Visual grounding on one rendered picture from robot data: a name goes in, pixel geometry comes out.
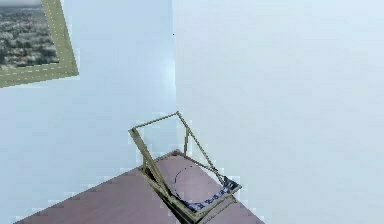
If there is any wooden folding chair blue fabric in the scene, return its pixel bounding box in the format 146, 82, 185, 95
128, 110, 243, 224

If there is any framed city picture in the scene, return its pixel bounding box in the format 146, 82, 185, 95
0, 0, 80, 89

